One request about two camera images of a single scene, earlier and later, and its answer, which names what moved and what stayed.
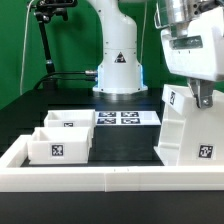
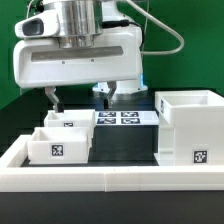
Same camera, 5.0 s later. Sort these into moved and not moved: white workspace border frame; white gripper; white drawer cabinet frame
Moved: white gripper
Not moved: white drawer cabinet frame; white workspace border frame
